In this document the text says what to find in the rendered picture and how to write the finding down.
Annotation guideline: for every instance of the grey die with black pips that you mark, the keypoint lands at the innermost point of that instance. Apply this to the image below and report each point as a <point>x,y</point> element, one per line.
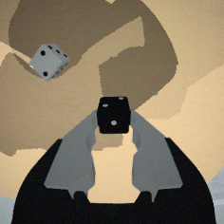
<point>48,61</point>

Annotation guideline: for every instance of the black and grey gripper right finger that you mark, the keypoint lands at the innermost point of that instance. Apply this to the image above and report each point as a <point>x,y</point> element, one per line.
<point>160,167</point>

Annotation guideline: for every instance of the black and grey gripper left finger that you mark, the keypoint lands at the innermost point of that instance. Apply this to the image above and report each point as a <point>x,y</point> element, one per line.
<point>67,166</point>

